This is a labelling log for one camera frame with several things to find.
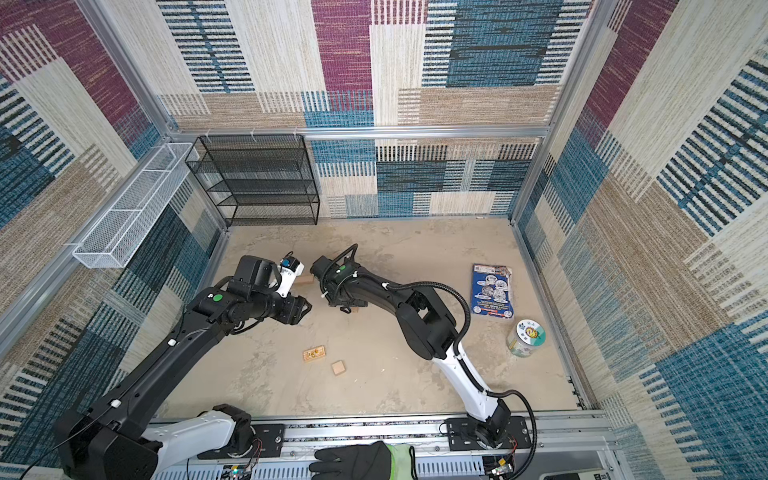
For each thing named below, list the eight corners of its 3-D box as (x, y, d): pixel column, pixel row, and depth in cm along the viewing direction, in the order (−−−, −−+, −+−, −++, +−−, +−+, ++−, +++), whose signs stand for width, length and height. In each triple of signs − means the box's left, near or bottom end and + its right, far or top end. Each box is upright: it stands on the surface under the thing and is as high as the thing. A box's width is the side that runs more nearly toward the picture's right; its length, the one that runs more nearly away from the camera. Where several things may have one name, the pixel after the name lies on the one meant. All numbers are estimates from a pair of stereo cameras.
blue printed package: (470, 312, 96) (472, 307, 94) (471, 267, 108) (473, 261, 106) (510, 319, 95) (513, 314, 93) (507, 272, 106) (510, 267, 104)
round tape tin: (509, 357, 88) (519, 346, 81) (503, 332, 93) (511, 319, 86) (538, 357, 88) (550, 345, 81) (530, 332, 92) (541, 319, 86)
